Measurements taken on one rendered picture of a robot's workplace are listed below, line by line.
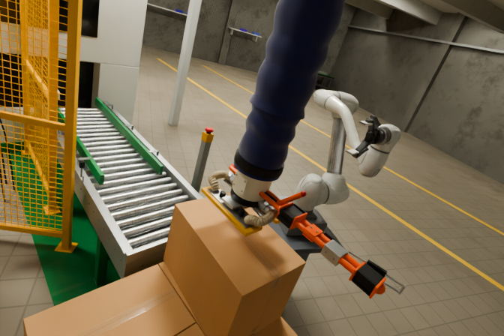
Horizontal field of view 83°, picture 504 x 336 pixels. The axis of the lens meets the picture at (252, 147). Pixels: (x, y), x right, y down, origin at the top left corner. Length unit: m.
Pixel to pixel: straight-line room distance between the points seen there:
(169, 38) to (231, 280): 11.64
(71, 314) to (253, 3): 12.36
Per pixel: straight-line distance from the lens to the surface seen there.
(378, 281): 1.10
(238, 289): 1.25
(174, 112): 4.90
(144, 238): 1.93
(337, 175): 1.99
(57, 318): 1.64
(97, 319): 1.61
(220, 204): 1.32
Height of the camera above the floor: 1.88
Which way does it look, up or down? 22 degrees down
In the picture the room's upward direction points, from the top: 17 degrees clockwise
